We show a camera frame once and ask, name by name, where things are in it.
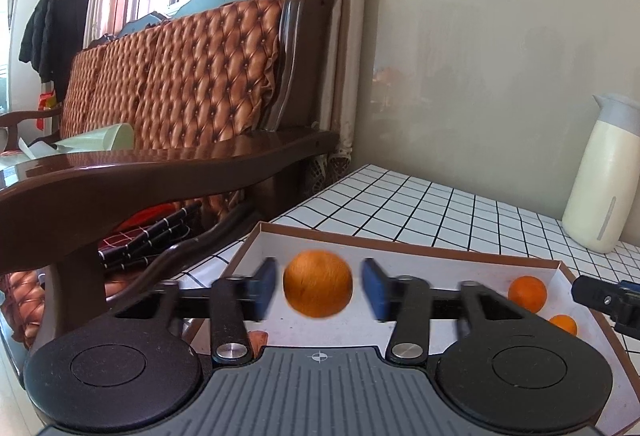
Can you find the brown tufted back cushion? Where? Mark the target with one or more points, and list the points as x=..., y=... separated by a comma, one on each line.
x=200, y=76

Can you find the light green roll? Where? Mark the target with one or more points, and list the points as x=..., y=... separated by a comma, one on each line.
x=100, y=137

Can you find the medium orange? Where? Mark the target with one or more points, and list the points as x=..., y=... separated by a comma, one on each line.
x=527, y=293

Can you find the black white plaid cloth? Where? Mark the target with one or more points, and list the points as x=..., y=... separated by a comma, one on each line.
x=150, y=241

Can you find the large orange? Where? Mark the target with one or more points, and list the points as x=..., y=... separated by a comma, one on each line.
x=317, y=283

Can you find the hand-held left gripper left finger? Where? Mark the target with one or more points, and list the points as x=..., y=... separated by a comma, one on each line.
x=266, y=287

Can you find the cream thermos jug grey lid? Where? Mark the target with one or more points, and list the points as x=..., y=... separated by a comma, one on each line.
x=600, y=176

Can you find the brown cardboard box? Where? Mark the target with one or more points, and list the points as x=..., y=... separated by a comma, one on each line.
x=450, y=261

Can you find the red yellow hanging ornament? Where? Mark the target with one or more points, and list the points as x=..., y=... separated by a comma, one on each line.
x=46, y=106

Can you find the black coat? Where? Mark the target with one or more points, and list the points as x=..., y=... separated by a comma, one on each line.
x=55, y=26

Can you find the dark brown wooden sofa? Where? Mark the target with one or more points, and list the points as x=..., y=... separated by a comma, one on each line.
x=150, y=176

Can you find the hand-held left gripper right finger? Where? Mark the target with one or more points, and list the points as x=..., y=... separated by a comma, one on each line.
x=374, y=291

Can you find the red cloth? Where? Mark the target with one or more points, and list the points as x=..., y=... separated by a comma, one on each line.
x=137, y=220

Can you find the small orange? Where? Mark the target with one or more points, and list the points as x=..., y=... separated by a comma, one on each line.
x=564, y=323

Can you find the white cabinet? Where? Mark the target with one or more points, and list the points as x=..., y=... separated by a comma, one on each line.
x=22, y=16

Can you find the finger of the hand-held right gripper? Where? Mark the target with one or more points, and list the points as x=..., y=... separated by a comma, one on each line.
x=631, y=285
x=595, y=296

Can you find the brown tufted seat cushion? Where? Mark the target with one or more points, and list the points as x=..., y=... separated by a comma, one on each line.
x=20, y=303

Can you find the white black grid tablecloth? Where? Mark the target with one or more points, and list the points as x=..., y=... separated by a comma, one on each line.
x=400, y=206

